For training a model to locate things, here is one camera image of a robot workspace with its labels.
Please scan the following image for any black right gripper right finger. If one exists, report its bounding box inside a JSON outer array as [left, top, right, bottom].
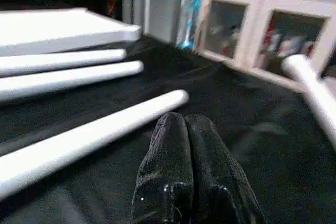
[[186, 114, 266, 224]]

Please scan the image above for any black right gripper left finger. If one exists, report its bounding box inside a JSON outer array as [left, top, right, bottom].
[[130, 112, 195, 224]]

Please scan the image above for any white plastic table leg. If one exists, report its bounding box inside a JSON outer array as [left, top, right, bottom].
[[0, 49, 128, 78], [0, 60, 144, 102], [281, 54, 336, 148], [0, 89, 190, 201]]

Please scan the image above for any white plastic table top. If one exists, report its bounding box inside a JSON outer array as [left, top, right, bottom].
[[0, 8, 142, 57]]

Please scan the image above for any white glass door cabinet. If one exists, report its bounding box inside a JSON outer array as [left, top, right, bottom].
[[193, 0, 336, 91]]

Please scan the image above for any grey metal frame post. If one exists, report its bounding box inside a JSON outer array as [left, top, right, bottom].
[[171, 0, 185, 44], [138, 0, 153, 35]]

